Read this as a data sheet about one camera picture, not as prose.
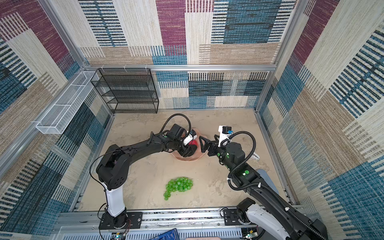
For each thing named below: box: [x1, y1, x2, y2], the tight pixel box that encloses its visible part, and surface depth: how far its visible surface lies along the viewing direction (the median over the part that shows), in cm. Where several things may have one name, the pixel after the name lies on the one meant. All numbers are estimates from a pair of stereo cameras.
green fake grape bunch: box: [163, 176, 194, 201], surface depth 83 cm
